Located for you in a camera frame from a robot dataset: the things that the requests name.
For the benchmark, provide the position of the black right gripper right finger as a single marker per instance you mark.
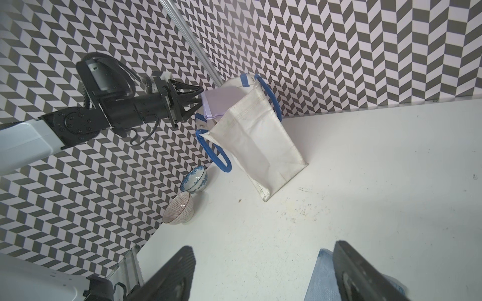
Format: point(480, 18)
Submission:
point(357, 279)

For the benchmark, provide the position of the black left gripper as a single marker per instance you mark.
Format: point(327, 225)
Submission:
point(118, 92)

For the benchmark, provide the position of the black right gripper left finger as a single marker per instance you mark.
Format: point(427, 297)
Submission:
point(173, 281)

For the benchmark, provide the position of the lilac mesh pouch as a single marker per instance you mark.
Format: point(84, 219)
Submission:
point(216, 102)

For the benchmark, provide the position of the dark blue pouch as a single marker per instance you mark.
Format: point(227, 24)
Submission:
point(323, 284)

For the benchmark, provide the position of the white canvas bag blue handles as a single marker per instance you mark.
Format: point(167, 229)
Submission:
point(251, 134)

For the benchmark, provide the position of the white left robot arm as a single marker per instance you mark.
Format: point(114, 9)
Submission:
point(23, 143)

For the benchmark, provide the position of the pink glass dish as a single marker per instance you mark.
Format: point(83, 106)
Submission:
point(180, 209)

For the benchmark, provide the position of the blue patterned ceramic bowl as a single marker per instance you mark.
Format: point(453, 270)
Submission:
point(195, 181)

